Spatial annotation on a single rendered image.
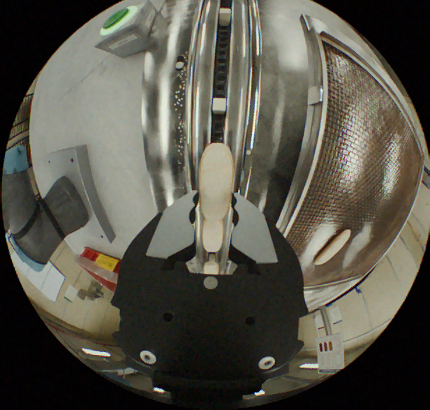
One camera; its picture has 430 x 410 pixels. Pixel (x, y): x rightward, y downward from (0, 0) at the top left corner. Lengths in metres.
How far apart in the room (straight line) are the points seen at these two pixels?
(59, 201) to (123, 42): 0.32
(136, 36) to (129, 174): 0.22
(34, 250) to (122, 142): 0.30
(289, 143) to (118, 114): 0.28
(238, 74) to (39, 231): 0.42
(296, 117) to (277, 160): 0.07
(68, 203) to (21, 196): 0.13
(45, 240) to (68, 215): 0.09
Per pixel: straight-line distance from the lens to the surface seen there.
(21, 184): 0.32
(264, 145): 0.19
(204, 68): 0.17
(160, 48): 0.19
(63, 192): 0.37
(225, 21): 0.22
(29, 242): 0.35
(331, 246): 0.26
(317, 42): 0.18
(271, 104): 0.20
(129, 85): 0.24
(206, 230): 0.21
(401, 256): 3.54
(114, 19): 0.23
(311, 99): 0.16
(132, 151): 0.23
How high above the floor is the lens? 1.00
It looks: 60 degrees down
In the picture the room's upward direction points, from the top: 179 degrees counter-clockwise
